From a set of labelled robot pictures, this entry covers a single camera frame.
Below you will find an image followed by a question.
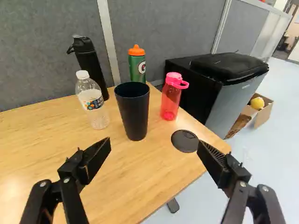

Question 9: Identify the cardboard box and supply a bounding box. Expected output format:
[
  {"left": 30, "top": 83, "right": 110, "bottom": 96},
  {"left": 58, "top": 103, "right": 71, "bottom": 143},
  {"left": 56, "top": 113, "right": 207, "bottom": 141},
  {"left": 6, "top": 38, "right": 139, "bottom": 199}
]
[{"left": 224, "top": 92, "right": 274, "bottom": 140}]

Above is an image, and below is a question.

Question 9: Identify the grey office partition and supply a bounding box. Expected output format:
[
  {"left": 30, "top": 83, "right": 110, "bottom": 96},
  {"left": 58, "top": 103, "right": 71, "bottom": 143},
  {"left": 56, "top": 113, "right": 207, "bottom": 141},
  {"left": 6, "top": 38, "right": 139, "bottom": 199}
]
[{"left": 0, "top": 0, "right": 293, "bottom": 112}]

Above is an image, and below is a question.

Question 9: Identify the clear plastic water bottle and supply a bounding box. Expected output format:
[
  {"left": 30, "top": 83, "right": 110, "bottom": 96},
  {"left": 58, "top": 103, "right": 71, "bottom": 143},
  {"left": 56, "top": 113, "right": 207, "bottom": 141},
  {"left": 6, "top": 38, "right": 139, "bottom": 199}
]
[{"left": 75, "top": 70, "right": 110, "bottom": 131}]

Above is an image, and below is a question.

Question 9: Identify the wooden table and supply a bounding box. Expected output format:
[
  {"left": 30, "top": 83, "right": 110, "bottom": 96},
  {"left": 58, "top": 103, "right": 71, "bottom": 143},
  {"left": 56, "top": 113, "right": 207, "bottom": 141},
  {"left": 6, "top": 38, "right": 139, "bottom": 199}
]
[{"left": 0, "top": 82, "right": 232, "bottom": 224}]

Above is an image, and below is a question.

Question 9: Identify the yellow ball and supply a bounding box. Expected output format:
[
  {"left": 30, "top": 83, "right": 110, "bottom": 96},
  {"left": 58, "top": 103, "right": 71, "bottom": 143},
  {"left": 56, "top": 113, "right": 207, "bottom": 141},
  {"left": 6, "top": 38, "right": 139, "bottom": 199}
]
[{"left": 250, "top": 97, "right": 265, "bottom": 110}]

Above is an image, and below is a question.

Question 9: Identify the pink translucent bottle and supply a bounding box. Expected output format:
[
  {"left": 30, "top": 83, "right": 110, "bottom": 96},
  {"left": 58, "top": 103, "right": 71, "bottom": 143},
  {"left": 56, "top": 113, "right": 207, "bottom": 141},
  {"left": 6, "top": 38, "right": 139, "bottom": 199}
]
[{"left": 160, "top": 71, "right": 190, "bottom": 121}]

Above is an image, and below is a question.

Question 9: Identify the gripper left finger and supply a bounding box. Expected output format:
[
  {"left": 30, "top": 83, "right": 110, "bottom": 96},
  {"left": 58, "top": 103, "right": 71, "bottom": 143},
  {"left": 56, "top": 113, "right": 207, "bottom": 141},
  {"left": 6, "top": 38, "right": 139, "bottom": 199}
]
[{"left": 19, "top": 136, "right": 112, "bottom": 224}]

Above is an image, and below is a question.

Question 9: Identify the black and grey mini fridge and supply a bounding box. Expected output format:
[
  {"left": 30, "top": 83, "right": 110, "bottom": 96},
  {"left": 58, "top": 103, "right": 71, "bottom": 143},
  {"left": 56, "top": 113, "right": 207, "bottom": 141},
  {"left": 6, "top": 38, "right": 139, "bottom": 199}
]
[{"left": 164, "top": 52, "right": 270, "bottom": 140}]

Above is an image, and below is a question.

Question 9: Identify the black plastic tumbler cup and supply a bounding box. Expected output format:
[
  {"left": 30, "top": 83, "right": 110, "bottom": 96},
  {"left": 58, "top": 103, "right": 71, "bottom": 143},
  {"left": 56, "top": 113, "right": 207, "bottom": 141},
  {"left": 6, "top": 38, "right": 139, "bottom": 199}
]
[{"left": 114, "top": 81, "right": 150, "bottom": 142}]

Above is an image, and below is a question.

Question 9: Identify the black flask bottle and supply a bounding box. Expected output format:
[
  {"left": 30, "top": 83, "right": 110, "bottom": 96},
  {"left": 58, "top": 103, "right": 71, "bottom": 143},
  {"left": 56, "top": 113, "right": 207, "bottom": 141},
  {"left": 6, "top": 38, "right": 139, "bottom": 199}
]
[{"left": 66, "top": 34, "right": 110, "bottom": 102}]

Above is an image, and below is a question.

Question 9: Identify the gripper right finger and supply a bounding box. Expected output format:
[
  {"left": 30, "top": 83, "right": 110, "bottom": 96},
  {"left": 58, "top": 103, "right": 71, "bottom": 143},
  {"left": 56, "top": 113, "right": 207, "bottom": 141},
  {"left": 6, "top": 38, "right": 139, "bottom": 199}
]
[{"left": 196, "top": 139, "right": 286, "bottom": 224}]

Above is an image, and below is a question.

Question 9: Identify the green bottle with orange cap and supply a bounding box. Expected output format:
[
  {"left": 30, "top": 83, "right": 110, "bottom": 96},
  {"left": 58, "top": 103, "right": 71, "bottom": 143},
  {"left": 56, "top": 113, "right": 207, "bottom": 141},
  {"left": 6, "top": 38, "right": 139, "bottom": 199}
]
[{"left": 127, "top": 44, "right": 147, "bottom": 84}]

